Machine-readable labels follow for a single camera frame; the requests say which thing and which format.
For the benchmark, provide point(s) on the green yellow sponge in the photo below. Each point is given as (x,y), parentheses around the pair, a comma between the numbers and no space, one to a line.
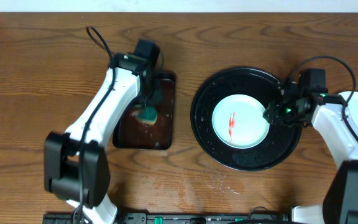
(148,115)

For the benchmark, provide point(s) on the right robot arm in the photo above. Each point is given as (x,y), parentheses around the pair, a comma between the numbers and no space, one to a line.
(330,116)

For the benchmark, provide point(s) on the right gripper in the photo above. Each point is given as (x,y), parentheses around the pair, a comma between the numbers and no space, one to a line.
(274,117)

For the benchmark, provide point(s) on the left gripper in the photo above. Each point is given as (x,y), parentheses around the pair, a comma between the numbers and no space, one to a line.
(150,101)

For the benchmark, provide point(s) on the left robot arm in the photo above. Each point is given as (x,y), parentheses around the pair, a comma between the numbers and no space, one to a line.
(75,163)

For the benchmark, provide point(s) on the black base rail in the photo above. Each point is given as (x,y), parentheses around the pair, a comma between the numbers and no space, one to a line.
(144,218)

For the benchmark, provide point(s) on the black rectangular tray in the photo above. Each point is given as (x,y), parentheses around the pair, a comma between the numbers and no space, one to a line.
(131,133)

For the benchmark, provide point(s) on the black round tray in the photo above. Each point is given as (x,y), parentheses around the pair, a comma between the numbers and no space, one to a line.
(280,141)

